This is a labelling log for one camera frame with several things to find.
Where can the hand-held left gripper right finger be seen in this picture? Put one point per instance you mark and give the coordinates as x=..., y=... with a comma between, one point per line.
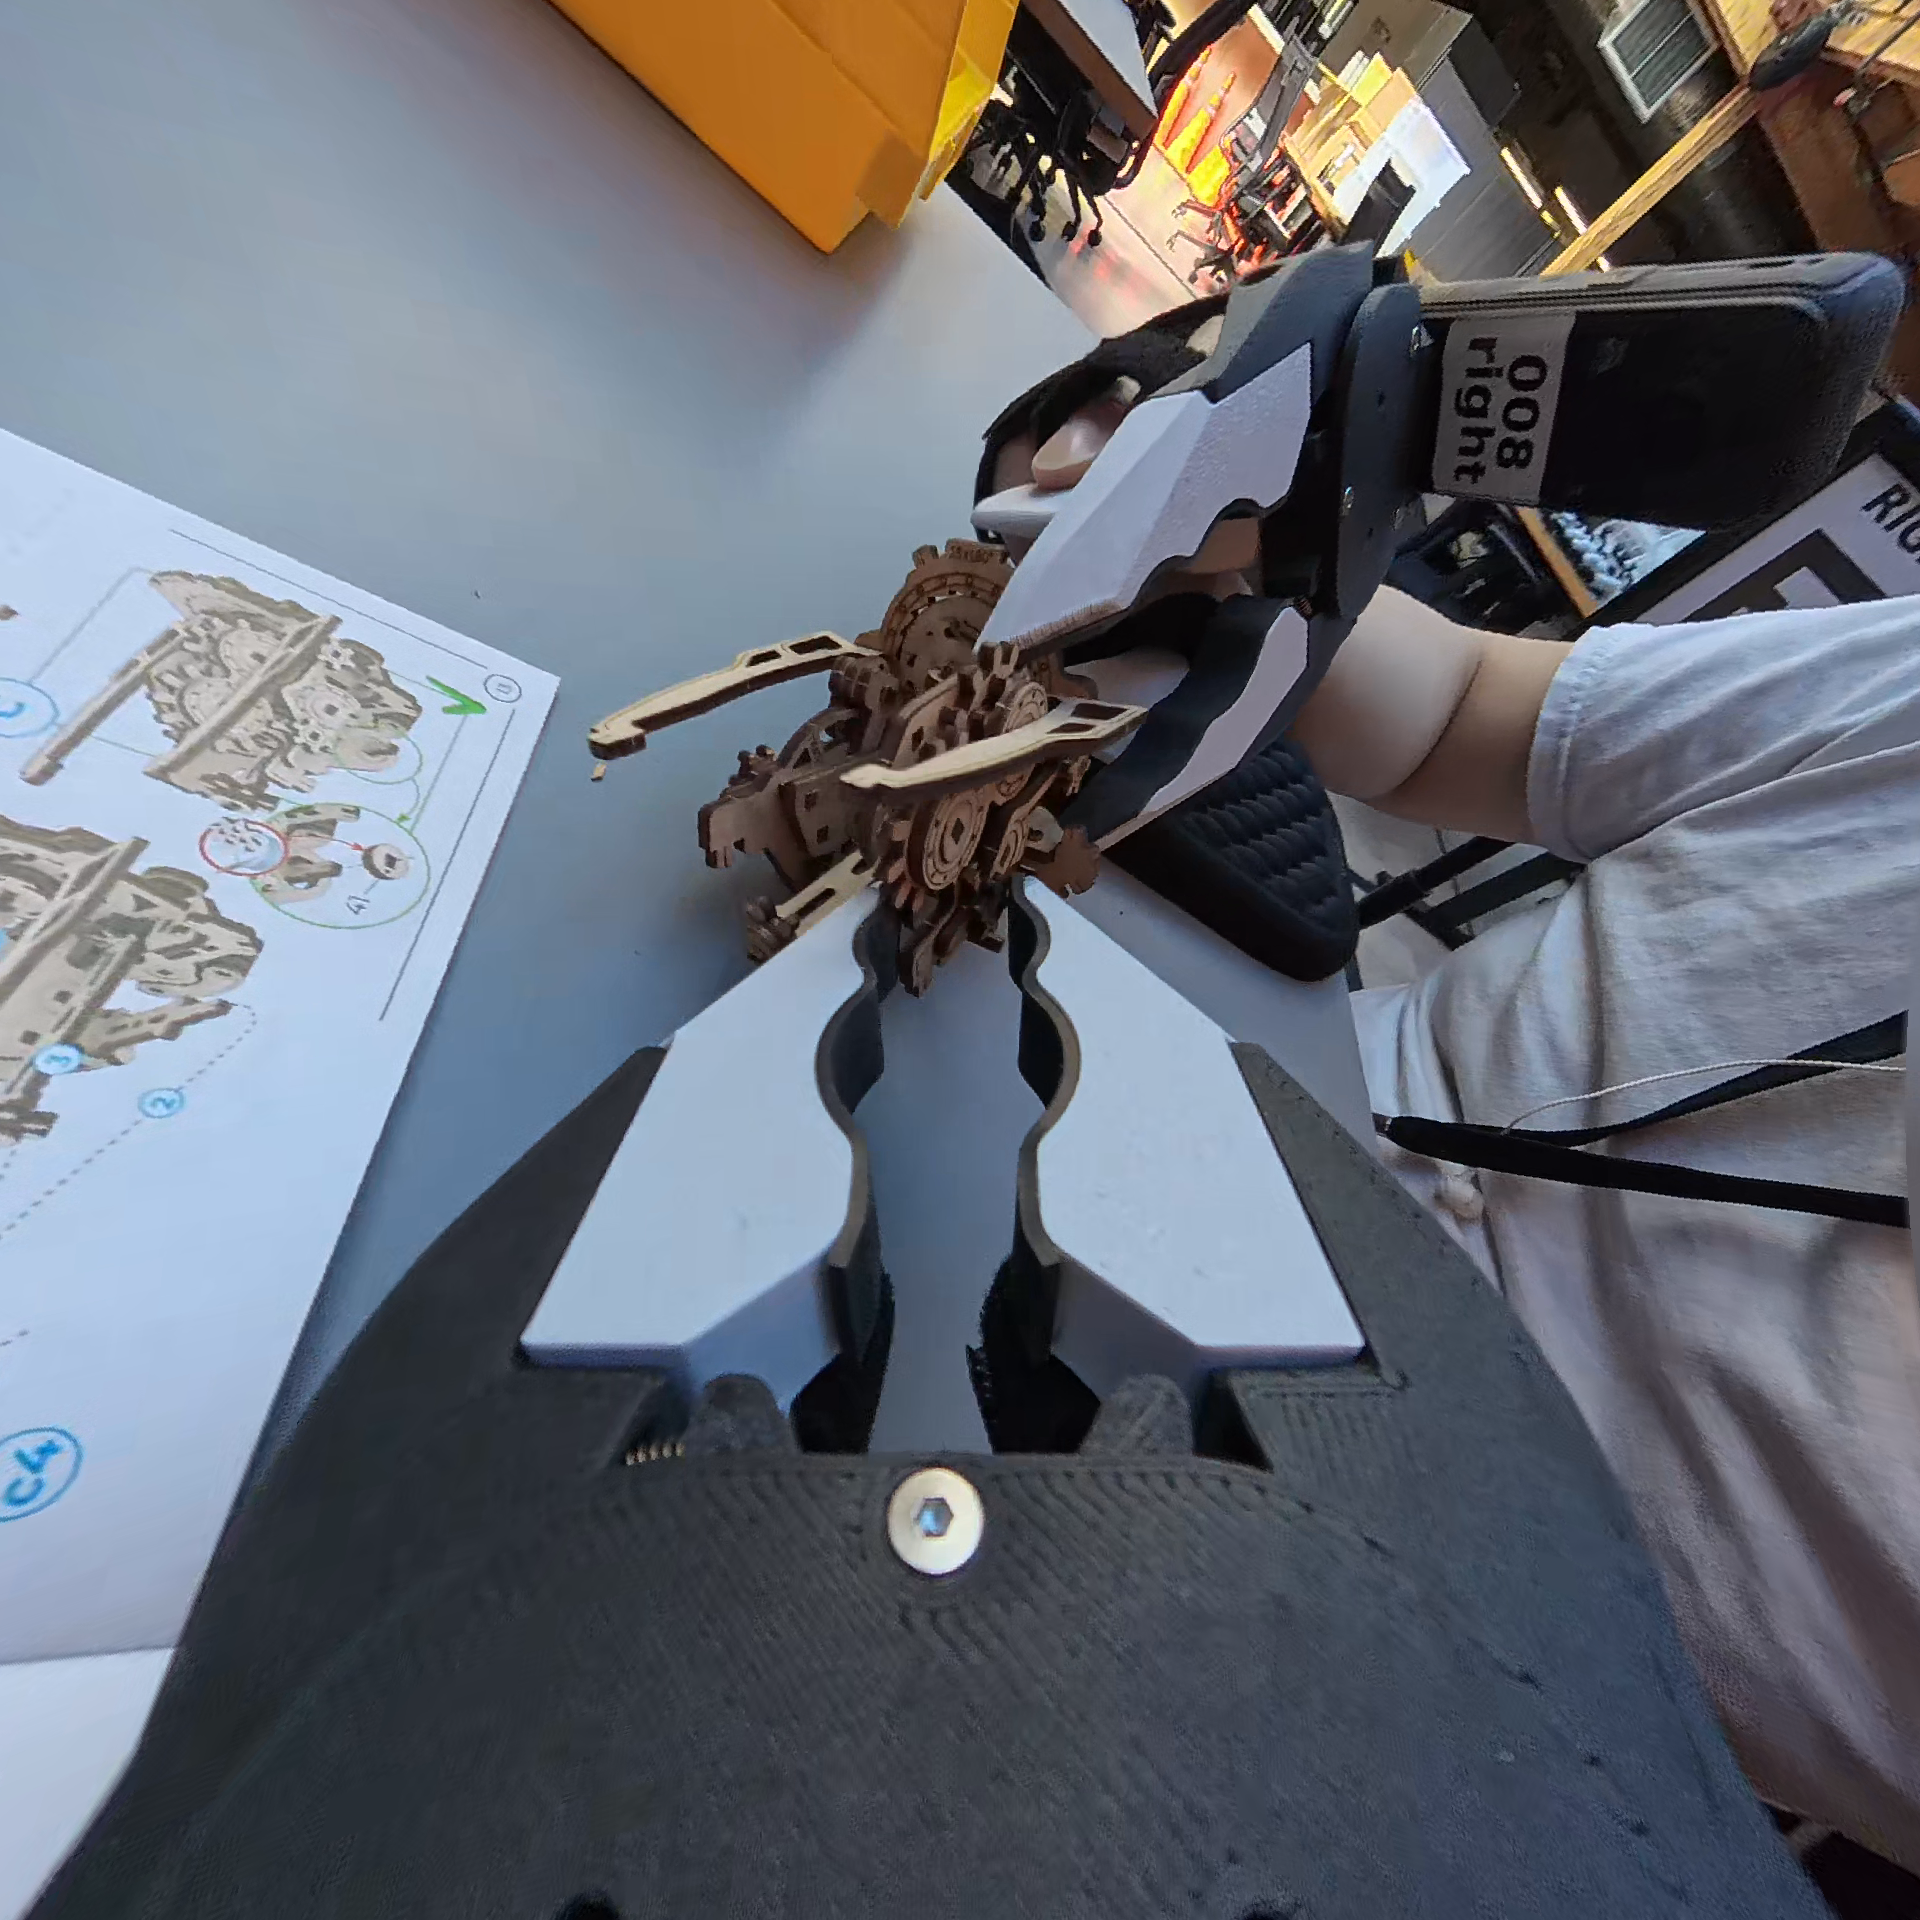
x=1184, y=1200

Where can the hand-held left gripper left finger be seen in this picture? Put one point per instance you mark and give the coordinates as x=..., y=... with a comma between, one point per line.
x=705, y=1200

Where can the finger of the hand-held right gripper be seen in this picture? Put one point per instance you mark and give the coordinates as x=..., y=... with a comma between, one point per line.
x=1155, y=494
x=1254, y=690

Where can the wooden gear model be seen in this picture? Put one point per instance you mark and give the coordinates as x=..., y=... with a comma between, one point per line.
x=932, y=796

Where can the person's right hand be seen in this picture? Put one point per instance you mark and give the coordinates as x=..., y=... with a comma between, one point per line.
x=1080, y=441

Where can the black wrist rest pad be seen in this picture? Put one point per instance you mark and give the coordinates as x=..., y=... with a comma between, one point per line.
x=1245, y=868

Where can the framed marker sign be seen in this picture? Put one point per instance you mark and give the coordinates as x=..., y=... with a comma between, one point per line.
x=1799, y=555

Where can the white louvred vent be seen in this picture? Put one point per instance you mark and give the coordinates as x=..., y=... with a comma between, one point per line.
x=1659, y=54

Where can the black office chair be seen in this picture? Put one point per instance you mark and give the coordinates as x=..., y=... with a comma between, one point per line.
x=1051, y=135

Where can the assembly instruction booklet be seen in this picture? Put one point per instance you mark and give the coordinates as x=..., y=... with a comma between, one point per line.
x=224, y=1050

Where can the yellow plastic bin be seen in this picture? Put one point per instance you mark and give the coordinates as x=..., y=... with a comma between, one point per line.
x=781, y=90

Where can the person in white shirt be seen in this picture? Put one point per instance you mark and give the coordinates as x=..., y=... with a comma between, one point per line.
x=1725, y=1350

